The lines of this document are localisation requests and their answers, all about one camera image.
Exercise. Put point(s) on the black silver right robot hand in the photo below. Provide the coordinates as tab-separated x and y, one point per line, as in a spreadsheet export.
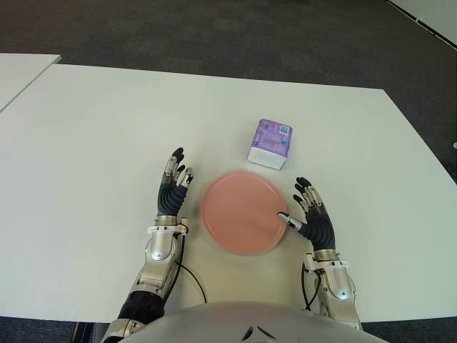
321	228

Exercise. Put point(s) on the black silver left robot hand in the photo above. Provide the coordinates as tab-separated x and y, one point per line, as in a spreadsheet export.
170	200

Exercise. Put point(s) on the purple white tissue paper pack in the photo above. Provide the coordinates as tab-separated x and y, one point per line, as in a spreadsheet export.
269	139

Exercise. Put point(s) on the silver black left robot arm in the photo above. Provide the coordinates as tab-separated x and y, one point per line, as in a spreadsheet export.
160	243

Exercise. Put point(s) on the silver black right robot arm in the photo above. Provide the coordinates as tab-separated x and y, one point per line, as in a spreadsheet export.
337	282

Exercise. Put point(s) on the round pink plate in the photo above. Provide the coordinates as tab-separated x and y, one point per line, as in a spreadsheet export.
239	214

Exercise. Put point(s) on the silver robot torso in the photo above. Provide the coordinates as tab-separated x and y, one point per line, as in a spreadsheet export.
214	321

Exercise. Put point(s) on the white side table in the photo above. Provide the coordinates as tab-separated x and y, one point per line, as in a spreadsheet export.
21	75

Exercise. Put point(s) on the white table with dark edge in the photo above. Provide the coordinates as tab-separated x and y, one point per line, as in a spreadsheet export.
439	14

